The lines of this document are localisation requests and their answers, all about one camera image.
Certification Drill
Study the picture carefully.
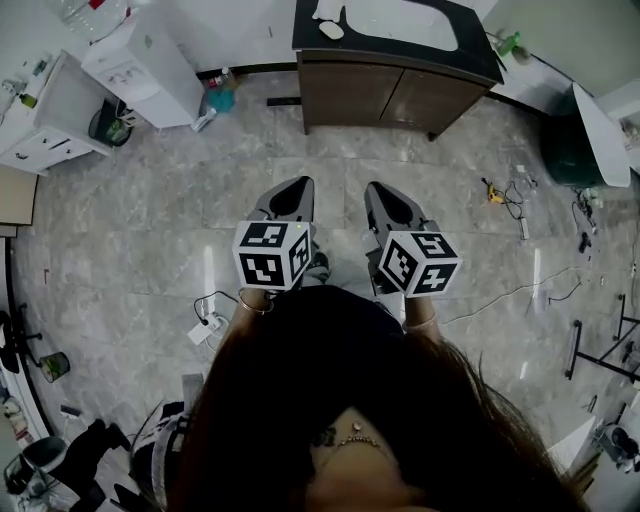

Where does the person's dark top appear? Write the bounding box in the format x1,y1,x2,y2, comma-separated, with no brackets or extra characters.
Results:
272,283,405,346

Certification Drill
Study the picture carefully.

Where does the white water dispenser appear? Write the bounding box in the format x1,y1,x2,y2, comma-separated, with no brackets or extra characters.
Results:
80,3,207,131

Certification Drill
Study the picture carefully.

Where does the person's left forearm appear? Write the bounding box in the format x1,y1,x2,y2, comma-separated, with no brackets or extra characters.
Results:
236,286,277,331

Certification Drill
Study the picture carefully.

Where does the white power strip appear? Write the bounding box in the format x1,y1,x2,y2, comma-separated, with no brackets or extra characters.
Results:
187,310,229,346

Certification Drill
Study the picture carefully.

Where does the black metal rack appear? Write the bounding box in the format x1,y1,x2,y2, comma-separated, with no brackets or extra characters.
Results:
563,293,640,384

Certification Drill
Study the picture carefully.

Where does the small black waste bin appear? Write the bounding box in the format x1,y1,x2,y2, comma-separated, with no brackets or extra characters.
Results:
38,351,71,385

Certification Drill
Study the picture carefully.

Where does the green spray bottle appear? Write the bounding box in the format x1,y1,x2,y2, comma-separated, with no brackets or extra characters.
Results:
494,30,524,59

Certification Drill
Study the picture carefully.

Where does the black mesh waste bin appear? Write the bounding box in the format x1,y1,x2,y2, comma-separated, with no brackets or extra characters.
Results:
88,98,135,148

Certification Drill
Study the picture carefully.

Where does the black office chair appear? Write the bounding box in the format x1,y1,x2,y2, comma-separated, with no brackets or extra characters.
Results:
0,302,44,375

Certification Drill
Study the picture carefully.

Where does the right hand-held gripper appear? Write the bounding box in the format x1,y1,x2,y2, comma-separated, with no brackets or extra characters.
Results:
363,180,464,300

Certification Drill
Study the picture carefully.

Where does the thin white floor cable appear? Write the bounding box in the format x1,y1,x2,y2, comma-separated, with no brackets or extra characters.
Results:
439,265,584,326

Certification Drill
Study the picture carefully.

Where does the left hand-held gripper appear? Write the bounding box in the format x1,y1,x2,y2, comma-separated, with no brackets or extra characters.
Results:
231,175,322,292

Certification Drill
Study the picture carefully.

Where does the black tangled cable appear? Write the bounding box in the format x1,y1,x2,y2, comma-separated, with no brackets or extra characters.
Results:
499,179,531,221

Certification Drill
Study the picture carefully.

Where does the thin beaded necklace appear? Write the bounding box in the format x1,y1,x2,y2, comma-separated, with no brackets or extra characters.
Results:
335,421,389,454

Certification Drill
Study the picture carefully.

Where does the light wooden board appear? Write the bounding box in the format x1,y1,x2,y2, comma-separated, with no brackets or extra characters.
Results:
0,166,40,227

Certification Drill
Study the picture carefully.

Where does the grey plastic bucket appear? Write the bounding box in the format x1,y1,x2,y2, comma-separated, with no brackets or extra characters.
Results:
22,435,69,474

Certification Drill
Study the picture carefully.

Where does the dark green bin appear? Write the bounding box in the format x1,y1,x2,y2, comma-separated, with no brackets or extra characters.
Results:
538,93,609,190

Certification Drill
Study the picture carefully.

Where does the thin metal bracelet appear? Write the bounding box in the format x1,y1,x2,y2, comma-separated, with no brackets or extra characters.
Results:
236,287,276,317

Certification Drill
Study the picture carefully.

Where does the person's right forearm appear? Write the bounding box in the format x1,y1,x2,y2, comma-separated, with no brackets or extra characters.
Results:
401,293,442,346

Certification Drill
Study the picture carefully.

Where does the white sink basin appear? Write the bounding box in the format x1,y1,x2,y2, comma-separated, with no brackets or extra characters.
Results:
343,0,460,53

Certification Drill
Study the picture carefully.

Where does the yellow power drill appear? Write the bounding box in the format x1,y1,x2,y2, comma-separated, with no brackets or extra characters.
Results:
481,176,506,205

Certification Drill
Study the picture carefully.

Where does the brown vanity cabinet black top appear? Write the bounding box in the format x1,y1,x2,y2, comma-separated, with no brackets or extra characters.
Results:
291,0,506,143

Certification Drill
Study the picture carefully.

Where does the white drawer cabinet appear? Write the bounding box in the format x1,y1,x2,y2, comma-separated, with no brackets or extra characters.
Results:
0,48,117,177

